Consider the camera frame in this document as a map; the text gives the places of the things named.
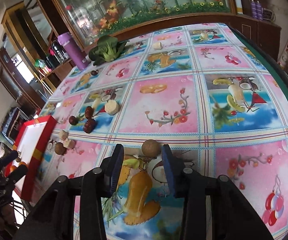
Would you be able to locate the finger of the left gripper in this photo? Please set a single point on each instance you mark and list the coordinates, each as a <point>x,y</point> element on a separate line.
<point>17,174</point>
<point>8,158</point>

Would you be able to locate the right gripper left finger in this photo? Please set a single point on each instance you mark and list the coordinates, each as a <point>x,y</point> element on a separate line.
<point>112,169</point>

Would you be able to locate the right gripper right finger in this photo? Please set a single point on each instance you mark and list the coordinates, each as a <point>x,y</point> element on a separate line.
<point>173,168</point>

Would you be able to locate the brown longan fruit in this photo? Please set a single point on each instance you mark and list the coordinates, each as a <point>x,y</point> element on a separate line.
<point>18,159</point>

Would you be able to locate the brown longan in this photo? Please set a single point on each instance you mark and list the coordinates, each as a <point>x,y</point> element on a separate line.
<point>59,148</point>
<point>151,148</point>

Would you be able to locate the red white tray box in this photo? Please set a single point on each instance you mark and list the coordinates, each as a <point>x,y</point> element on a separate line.
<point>31,143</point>

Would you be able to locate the red jujube date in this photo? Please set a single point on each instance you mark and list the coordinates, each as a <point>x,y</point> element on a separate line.
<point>73,120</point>
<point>89,112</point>
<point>89,126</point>

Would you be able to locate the round white yam slice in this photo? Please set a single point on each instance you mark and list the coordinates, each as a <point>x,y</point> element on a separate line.
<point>111,107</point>

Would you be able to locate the floral plastic tablecloth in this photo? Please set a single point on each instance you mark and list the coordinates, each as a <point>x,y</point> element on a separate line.
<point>219,104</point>

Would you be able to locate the dark plum on table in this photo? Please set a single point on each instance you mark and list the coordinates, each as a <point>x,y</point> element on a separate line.
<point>94,72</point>

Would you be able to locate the purple thermos bottle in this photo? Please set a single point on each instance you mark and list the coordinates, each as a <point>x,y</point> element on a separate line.
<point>78,56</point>

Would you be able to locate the green leafy vegetable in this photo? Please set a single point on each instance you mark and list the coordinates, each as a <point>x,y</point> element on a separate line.
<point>108,49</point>

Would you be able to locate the black coffee maker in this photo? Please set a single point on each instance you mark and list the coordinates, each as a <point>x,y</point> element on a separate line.
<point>58,51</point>

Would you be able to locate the distant white yam piece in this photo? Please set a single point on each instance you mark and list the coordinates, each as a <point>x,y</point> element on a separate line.
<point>157,46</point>

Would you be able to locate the large orange near camera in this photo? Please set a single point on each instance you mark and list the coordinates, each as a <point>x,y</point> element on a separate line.
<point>23,164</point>

